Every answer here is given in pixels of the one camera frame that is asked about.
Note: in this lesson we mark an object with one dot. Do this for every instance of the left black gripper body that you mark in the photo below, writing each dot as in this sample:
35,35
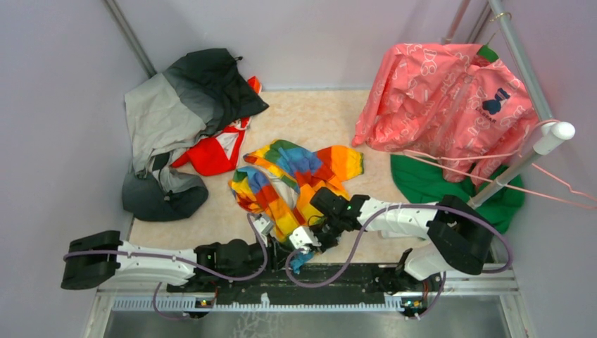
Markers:
254,258

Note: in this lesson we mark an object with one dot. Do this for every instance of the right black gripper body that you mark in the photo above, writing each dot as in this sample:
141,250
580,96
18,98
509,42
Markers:
327,232

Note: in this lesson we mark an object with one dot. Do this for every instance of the rainbow striped jacket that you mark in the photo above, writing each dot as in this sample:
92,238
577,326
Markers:
280,179

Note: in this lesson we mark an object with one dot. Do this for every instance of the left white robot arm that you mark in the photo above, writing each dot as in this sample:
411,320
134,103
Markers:
105,257

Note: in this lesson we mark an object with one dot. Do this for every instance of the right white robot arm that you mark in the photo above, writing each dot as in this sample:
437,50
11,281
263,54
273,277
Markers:
458,237

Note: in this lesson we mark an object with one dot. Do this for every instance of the pink patterned jacket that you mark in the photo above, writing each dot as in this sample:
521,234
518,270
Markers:
397,86

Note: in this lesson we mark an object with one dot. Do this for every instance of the grey black jacket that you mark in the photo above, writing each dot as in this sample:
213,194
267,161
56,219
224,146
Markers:
162,128

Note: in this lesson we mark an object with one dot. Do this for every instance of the red white garment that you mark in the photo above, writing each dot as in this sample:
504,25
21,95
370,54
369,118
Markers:
217,150

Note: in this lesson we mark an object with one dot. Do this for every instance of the green garment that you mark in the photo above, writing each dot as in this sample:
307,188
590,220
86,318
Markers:
483,109

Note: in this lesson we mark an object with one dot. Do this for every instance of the white clothes rack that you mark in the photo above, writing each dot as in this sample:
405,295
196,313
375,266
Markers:
456,122

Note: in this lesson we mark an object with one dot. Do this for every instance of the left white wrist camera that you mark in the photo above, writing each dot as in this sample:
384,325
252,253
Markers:
264,224

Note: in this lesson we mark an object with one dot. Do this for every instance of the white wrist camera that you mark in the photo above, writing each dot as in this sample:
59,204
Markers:
304,240
264,224

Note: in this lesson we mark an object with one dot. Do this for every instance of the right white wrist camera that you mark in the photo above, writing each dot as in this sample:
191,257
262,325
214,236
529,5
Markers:
304,240

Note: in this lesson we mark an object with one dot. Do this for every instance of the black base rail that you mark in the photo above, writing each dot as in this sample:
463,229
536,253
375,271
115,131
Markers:
361,284

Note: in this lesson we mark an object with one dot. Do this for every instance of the pink wire hanger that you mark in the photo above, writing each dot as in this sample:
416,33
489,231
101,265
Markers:
541,140

